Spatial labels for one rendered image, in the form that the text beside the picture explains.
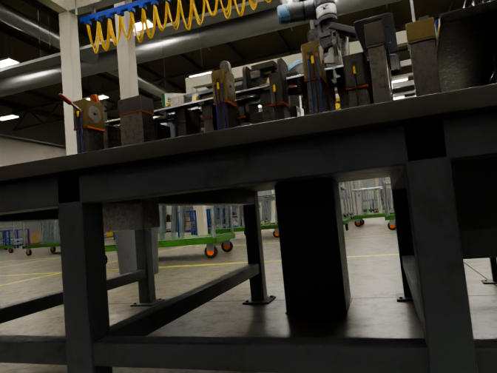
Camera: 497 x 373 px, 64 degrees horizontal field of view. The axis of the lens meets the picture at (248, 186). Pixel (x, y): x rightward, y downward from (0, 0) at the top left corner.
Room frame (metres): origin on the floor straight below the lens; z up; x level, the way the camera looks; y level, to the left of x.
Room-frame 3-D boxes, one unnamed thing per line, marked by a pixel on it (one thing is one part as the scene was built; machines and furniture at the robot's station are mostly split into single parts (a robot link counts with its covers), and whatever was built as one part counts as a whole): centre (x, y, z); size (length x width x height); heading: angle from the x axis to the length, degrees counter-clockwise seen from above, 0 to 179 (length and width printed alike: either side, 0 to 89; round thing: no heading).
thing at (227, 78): (1.44, 0.06, 0.87); 0.12 x 0.07 x 0.35; 157
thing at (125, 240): (4.33, 1.24, 0.36); 0.50 x 0.50 x 0.73
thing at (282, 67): (1.79, -0.13, 0.95); 0.18 x 0.13 x 0.49; 67
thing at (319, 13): (1.47, -0.35, 1.24); 0.08 x 0.08 x 0.05
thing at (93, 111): (1.69, 0.67, 0.88); 0.14 x 0.09 x 0.36; 157
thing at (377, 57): (1.05, -0.38, 0.84); 0.05 x 0.05 x 0.29; 67
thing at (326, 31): (1.47, -0.35, 1.16); 0.09 x 0.08 x 0.12; 67
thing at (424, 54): (1.23, -0.59, 0.88); 0.08 x 0.08 x 0.36; 67
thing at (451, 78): (1.47, -0.86, 1.02); 0.90 x 0.22 x 0.03; 157
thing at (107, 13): (4.47, 0.72, 2.98); 2.51 x 0.07 x 0.60; 72
